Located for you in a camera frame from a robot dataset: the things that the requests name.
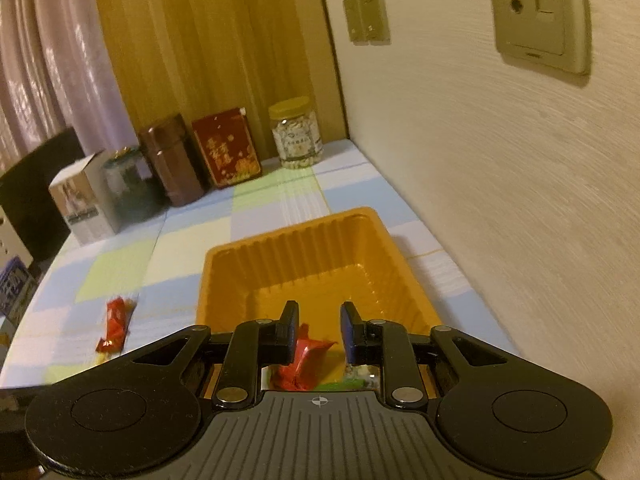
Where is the green candy wrapper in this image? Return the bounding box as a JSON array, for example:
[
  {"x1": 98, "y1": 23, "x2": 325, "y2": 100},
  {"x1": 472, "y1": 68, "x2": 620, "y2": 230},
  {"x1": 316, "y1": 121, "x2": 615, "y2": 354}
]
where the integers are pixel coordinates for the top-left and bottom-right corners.
[{"x1": 316, "y1": 379, "x2": 367, "y2": 392}]

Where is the red candy with gold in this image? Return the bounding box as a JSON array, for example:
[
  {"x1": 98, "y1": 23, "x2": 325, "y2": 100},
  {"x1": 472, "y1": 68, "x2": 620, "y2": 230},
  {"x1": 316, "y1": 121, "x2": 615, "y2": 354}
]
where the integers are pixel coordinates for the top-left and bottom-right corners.
[{"x1": 271, "y1": 323, "x2": 336, "y2": 391}]

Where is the red snack pouch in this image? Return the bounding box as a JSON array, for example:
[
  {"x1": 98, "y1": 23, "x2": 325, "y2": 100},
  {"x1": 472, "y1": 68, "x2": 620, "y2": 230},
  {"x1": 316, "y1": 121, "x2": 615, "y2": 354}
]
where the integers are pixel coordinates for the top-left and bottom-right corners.
[{"x1": 96, "y1": 296, "x2": 137, "y2": 354}]

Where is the grey white snack packet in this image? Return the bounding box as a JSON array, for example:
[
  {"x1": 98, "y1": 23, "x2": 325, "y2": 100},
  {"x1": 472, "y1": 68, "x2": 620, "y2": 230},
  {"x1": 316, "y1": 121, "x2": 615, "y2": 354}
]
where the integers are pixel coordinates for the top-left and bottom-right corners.
[{"x1": 343, "y1": 365, "x2": 380, "y2": 390}]

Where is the orange plastic tray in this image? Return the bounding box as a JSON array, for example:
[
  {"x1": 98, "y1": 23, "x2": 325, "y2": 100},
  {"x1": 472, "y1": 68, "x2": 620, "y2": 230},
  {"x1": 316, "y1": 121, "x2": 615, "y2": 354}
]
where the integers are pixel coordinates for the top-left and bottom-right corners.
[{"x1": 196, "y1": 207, "x2": 442, "y2": 382}]

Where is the checkered tablecloth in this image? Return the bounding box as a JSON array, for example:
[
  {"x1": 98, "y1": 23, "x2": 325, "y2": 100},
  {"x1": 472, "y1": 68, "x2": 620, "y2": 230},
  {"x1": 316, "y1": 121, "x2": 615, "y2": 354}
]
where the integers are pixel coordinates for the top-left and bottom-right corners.
[{"x1": 1, "y1": 141, "x2": 513, "y2": 388}]

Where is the green glass jar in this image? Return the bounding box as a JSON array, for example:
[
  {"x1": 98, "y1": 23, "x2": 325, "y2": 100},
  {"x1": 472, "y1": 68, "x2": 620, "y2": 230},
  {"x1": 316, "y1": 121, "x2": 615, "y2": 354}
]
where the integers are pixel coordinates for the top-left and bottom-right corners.
[{"x1": 103, "y1": 145, "x2": 165, "y2": 226}]

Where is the brown metal canister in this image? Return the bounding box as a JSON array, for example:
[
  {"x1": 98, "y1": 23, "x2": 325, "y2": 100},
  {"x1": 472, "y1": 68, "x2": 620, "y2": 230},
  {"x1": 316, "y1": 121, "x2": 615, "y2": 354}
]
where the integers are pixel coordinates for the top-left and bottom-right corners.
[{"x1": 139, "y1": 114, "x2": 207, "y2": 207}]

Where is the red gift box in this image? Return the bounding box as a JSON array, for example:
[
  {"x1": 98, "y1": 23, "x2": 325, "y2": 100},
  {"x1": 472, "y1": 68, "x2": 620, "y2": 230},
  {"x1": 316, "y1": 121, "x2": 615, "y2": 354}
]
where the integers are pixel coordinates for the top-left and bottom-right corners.
[{"x1": 192, "y1": 107, "x2": 262, "y2": 188}]

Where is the clear jar yellow lid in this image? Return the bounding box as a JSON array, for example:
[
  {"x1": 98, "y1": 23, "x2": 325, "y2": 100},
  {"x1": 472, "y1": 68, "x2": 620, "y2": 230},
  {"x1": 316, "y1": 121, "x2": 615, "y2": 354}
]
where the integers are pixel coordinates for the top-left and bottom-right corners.
[{"x1": 268, "y1": 96, "x2": 323, "y2": 169}]

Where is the white product box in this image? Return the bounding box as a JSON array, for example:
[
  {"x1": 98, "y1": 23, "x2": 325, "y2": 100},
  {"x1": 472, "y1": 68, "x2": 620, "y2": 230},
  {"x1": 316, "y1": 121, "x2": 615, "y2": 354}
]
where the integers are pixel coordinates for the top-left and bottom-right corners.
[{"x1": 49, "y1": 151, "x2": 120, "y2": 245}]

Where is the blue milk carton box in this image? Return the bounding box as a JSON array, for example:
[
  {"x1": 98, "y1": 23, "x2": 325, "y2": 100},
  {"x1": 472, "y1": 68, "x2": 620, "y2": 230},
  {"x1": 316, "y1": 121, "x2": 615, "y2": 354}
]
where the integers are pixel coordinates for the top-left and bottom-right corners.
[{"x1": 0, "y1": 256, "x2": 37, "y2": 327}]

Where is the white chair back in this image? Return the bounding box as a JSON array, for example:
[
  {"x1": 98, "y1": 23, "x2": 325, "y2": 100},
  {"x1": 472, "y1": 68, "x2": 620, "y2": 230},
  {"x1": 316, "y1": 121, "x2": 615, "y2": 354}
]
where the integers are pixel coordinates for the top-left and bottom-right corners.
[{"x1": 0, "y1": 207, "x2": 34, "y2": 270}]

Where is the black chair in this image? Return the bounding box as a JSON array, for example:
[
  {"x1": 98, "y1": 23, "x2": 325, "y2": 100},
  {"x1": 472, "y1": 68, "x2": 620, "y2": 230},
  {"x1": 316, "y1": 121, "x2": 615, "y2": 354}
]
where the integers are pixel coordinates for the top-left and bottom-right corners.
[{"x1": 1, "y1": 128, "x2": 85, "y2": 262}]

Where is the wooden panel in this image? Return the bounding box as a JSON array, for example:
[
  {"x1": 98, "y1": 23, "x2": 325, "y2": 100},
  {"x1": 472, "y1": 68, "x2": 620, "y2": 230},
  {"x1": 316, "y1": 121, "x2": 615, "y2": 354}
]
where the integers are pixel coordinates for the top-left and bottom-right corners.
[{"x1": 96, "y1": 0, "x2": 347, "y2": 159}]

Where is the pink curtain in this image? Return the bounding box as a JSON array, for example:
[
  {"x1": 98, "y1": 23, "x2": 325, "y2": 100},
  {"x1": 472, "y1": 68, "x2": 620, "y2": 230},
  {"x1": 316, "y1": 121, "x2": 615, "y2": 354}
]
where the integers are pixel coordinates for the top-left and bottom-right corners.
[{"x1": 1, "y1": 0, "x2": 137, "y2": 170}]

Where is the double wall switch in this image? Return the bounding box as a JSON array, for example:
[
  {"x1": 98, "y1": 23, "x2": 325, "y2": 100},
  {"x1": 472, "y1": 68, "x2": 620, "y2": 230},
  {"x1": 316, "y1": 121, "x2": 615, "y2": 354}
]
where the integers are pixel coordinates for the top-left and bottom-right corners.
[{"x1": 343, "y1": 0, "x2": 390, "y2": 46}]

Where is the wall socket plate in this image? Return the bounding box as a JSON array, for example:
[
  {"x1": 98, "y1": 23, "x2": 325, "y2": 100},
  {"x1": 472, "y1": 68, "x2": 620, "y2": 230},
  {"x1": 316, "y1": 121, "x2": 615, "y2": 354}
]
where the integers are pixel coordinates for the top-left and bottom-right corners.
[{"x1": 491, "y1": 0, "x2": 591, "y2": 76}]

